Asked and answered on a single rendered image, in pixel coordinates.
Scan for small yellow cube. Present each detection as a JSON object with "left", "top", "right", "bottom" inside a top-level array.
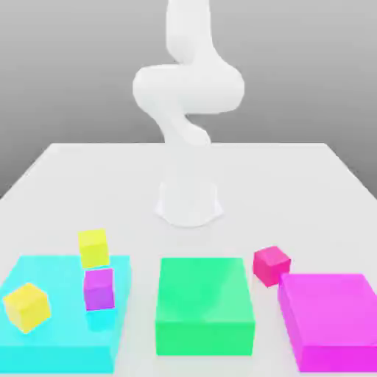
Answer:
[
  {"left": 77, "top": 228, "right": 110, "bottom": 269},
  {"left": 2, "top": 282, "right": 52, "bottom": 334}
]

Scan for small pink cube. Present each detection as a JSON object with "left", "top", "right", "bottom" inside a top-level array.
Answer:
[{"left": 253, "top": 245, "right": 292, "bottom": 288}]

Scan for small purple cube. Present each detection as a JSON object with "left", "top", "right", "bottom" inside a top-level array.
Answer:
[{"left": 82, "top": 267, "right": 116, "bottom": 312}]

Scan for small cyan cube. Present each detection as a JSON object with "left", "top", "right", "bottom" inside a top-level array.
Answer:
[{"left": 85, "top": 308, "right": 118, "bottom": 333}]

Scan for large green box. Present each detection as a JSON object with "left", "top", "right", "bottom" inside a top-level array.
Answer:
[{"left": 155, "top": 257, "right": 256, "bottom": 357}]

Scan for large magenta box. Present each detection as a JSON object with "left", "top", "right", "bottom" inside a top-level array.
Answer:
[{"left": 277, "top": 272, "right": 377, "bottom": 373}]

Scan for large cyan box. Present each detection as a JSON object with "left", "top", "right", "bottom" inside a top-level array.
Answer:
[{"left": 0, "top": 255, "right": 131, "bottom": 376}]

